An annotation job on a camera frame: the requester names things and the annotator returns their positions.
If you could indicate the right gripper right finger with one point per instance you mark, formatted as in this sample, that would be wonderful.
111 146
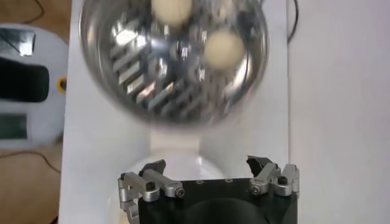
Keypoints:
274 176

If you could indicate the stainless steel steamer basket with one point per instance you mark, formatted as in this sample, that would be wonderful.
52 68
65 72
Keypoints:
146 76

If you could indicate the white steamed baozi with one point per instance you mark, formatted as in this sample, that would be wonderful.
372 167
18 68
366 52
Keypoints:
224 48
172 10

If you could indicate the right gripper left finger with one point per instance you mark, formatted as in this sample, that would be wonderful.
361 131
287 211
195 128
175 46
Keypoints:
152 182

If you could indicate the round white plate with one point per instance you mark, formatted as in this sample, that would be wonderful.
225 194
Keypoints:
189 167

